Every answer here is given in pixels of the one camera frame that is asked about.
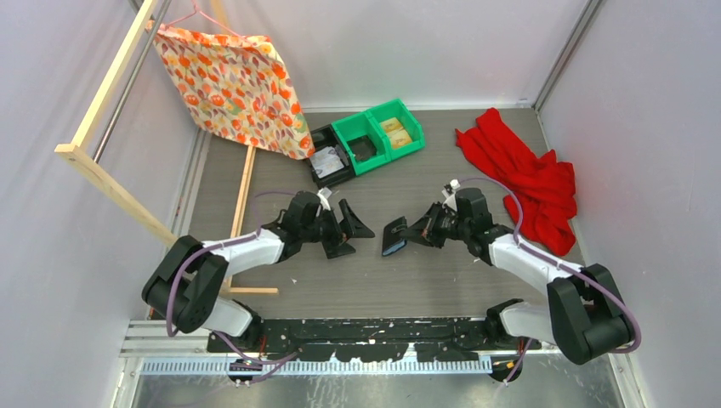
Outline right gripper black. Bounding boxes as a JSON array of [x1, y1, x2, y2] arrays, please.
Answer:
[[401, 201, 471, 249]]

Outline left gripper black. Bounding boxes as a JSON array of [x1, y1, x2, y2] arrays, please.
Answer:
[[300, 200, 373, 258]]

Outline black leather card holder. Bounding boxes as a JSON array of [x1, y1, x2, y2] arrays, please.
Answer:
[[381, 216, 407, 257]]

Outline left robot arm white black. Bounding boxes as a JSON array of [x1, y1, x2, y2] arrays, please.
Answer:
[[141, 191, 375, 352]]

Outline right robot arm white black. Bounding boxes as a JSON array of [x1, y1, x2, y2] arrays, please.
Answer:
[[392, 188, 641, 365]]

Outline white cards in tray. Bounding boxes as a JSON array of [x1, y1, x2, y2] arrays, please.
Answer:
[[309, 146, 345, 179]]

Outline black tray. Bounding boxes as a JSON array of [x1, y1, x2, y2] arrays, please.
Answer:
[[305, 125, 356, 188]]

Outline dark item in bin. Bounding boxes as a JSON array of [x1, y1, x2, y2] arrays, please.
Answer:
[[348, 135, 378, 163]]

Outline yellow packets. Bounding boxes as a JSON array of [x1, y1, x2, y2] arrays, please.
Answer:
[[380, 117, 412, 150]]

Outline green bin with dark item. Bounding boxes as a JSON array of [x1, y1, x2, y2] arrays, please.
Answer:
[[332, 112, 391, 176]]

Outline red cloth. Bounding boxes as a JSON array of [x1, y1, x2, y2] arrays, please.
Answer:
[[455, 108, 577, 257]]

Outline green bin with yellow packets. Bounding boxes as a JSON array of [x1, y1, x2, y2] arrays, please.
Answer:
[[366, 99, 426, 161]]

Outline floral fabric bag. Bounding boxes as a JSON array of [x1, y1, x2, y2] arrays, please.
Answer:
[[153, 24, 315, 160]]

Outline pink hanger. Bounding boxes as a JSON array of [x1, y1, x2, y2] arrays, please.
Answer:
[[162, 0, 241, 37]]

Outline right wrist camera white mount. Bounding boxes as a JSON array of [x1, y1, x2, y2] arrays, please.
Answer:
[[441, 179, 460, 211]]

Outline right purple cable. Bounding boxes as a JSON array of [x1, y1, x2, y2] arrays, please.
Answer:
[[450, 178, 644, 384]]

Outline purple cable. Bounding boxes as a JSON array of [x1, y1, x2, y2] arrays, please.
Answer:
[[450, 178, 644, 384], [165, 190, 305, 389]]

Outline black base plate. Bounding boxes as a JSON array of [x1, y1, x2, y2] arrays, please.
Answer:
[[207, 317, 525, 363]]

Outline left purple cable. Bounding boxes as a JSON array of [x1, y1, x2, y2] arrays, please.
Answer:
[[165, 190, 305, 389]]

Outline wooden rack frame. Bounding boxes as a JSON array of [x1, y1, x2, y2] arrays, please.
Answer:
[[54, 0, 280, 296]]

